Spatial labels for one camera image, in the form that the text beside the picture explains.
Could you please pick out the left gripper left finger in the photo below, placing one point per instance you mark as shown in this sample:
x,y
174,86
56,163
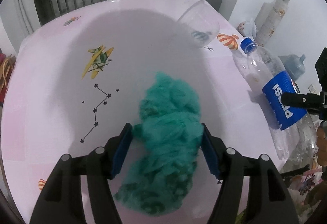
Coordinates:
x,y
77,190

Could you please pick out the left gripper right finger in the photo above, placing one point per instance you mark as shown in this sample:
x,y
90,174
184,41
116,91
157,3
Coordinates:
x,y
253,184

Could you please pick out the Pepsi plastic bottle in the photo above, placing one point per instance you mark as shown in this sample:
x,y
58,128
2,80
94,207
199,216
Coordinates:
x,y
292,129

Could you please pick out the green mesh bag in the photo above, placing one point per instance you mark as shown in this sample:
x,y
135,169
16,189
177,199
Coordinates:
x,y
171,132

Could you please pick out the clear plastic container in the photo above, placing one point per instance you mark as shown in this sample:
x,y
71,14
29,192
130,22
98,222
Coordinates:
x,y
200,24

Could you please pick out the person right hand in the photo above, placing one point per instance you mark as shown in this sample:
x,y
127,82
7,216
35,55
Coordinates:
x,y
322,147

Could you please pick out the blue water jug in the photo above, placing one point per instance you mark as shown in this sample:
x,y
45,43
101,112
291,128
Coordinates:
x,y
294,65

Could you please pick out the rolled wallpaper stack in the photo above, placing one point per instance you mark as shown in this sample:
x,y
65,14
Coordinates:
x,y
271,22

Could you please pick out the pink bed sheet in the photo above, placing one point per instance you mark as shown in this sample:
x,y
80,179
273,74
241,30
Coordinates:
x,y
80,78

